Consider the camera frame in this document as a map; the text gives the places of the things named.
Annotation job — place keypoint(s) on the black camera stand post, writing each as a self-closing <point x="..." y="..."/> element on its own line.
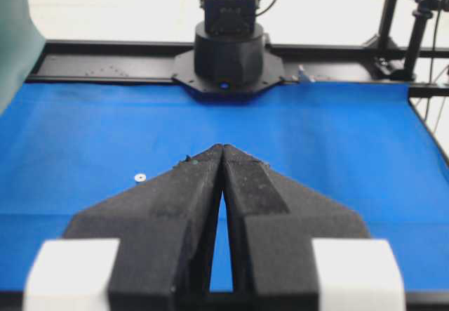
<point x="382" y="42"/>

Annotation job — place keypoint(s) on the blue table mat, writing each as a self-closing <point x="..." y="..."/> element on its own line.
<point x="67" y="146"/>

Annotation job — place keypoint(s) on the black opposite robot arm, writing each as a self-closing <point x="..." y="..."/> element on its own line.
<point x="221" y="230"/>

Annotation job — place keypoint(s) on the small silver washer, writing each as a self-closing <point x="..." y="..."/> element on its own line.
<point x="140" y="177"/>

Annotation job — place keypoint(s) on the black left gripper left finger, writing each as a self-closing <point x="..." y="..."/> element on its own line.
<point x="166" y="228"/>

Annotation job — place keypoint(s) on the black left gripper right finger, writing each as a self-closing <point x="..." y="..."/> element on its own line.
<point x="272" y="220"/>

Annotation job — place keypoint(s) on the green backdrop curtain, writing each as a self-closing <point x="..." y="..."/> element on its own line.
<point x="21" y="47"/>

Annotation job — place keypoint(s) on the black aluminium frame rail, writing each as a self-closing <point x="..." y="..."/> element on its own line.
<point x="134" y="63"/>

